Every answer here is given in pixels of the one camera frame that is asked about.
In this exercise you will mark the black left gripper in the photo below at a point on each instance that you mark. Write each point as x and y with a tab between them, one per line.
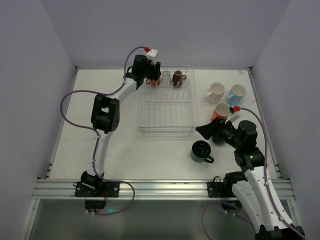
155	72

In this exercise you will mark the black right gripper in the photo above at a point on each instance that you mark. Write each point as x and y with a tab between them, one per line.
215	130

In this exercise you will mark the pink ceramic mug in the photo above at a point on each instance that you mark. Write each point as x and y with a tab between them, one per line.
154	83

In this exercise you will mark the dark green ceramic mug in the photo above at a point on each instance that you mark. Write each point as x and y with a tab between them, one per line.
201	152

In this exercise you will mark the orange ceramic mug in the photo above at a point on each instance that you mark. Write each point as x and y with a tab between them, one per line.
221	110

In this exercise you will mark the white faceted ceramic mug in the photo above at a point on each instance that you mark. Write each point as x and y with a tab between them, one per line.
216	91

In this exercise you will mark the light blue ceramic mug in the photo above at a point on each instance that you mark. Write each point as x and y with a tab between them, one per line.
236	94

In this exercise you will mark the blue round ceramic mug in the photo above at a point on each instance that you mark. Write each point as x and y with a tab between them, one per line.
218	141

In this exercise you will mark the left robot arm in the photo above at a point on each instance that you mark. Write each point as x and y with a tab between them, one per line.
105	116

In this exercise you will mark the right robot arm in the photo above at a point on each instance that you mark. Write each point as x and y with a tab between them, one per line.
252	185

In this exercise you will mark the clear drinking glass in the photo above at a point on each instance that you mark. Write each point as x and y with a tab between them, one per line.
166	78

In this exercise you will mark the dark brown ceramic mug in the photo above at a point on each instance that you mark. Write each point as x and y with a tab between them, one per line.
178	79

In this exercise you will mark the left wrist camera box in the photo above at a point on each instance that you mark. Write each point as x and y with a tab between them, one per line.
152	55

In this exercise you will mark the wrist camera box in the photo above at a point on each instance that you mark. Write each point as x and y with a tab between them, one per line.
152	55
234	114

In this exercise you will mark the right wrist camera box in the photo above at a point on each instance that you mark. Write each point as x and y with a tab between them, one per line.
234	114

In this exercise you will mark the white wire dish rack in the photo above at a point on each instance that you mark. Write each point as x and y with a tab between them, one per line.
164	109

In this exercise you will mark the right black base bracket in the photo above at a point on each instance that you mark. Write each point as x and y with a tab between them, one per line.
222	188

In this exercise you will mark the black base bracket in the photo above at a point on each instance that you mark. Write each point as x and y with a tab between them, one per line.
222	188
96	198

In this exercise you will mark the left black base bracket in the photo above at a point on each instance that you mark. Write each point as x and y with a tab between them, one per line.
96	198

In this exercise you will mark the aluminium mounting rail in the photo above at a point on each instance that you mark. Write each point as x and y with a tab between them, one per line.
64	189

